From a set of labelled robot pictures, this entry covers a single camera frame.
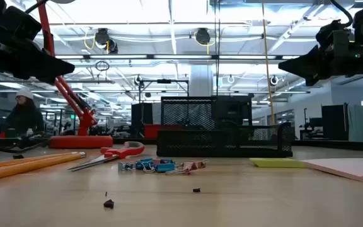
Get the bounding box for black gantry frame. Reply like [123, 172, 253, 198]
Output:
[138, 78, 190, 105]

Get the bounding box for red box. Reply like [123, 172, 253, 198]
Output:
[143, 124, 163, 139]

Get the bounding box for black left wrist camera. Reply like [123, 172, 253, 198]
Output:
[0, 5, 43, 34]

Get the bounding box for black hanging cable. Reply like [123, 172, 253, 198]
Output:
[214, 0, 222, 97]

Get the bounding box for pink binder clip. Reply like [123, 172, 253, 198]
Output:
[165, 162, 195, 175]
[186, 160, 207, 171]

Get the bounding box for teal binder clip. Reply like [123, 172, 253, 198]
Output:
[117, 161, 135, 172]

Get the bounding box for red-handled scissors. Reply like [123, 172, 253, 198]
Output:
[67, 141, 146, 172]

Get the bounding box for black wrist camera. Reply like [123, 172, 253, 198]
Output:
[315, 19, 343, 48]
[0, 5, 43, 34]

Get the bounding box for person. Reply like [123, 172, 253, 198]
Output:
[4, 88, 45, 137]

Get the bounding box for blue binder clip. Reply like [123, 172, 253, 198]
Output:
[135, 158, 156, 174]
[154, 159, 176, 173]

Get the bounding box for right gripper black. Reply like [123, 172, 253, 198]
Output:
[278, 28, 363, 87]

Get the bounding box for yellow-green eraser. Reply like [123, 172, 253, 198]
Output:
[250, 157, 305, 168]

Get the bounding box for black metal table frame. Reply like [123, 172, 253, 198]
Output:
[0, 135, 363, 153]

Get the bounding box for black mesh desk organizer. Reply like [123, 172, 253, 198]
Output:
[156, 95, 294, 158]

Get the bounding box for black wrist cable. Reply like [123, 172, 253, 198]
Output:
[25, 0, 49, 14]
[330, 0, 354, 28]

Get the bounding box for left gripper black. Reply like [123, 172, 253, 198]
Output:
[0, 18, 76, 84]

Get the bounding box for black tower box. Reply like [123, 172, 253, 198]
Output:
[130, 102, 153, 139]

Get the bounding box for yellow cable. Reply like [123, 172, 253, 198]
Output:
[261, 0, 276, 126]

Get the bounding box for black ceiling cord reel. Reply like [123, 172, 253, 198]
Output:
[93, 28, 119, 54]
[193, 27, 212, 47]

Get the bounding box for pink sticky note pad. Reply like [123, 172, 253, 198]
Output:
[301, 157, 363, 182]

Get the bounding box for black cabinet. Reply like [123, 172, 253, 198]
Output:
[321, 103, 350, 142]

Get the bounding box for red desk lamp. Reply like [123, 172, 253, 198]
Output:
[36, 0, 114, 149]

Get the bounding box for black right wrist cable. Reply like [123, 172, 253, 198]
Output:
[330, 0, 354, 28]

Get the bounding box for black lamp cable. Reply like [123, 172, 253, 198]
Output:
[0, 135, 50, 154]

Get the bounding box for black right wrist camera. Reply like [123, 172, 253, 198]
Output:
[315, 19, 343, 48]

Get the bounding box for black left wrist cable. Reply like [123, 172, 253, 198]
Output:
[25, 0, 49, 14]

